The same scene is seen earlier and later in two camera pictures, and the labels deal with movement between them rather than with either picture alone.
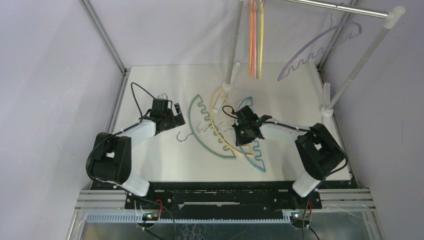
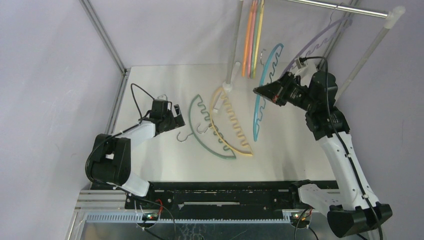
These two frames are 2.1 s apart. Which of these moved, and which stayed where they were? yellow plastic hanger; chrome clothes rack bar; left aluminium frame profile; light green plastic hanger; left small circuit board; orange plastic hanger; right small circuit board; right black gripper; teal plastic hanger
Moved: teal plastic hanger; yellow plastic hanger; orange plastic hanger; right black gripper; light green plastic hanger
Stayed: chrome clothes rack bar; right small circuit board; left small circuit board; left aluminium frame profile
